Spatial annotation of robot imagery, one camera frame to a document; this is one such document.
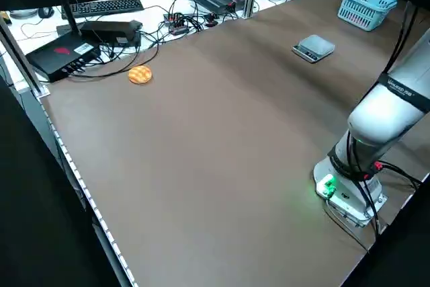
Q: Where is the light blue shopping basket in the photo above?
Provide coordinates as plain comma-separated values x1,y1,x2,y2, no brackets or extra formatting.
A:
337,0,398,32

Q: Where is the silver kitchen scale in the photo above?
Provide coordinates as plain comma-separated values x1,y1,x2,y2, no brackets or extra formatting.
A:
291,34,337,65

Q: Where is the small usb hub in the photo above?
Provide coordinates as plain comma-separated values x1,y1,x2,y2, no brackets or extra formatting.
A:
163,12,189,35

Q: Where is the black keyboard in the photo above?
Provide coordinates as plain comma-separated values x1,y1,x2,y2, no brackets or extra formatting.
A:
61,0,144,19

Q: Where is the black power adapter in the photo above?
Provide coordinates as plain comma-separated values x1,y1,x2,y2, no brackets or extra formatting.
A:
81,20,144,48

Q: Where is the black monitor stand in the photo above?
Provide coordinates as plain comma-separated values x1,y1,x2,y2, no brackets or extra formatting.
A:
50,0,83,38

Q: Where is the black router box red logo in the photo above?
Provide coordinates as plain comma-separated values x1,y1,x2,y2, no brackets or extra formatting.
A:
26,33,101,83

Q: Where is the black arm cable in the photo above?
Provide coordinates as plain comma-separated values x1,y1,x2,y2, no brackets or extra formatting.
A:
385,1,417,75

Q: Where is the long black desk cable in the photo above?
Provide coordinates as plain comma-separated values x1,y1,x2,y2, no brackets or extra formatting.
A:
69,43,161,79

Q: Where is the black cable with red plug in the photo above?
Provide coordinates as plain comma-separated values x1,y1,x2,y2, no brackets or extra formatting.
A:
374,161,424,190

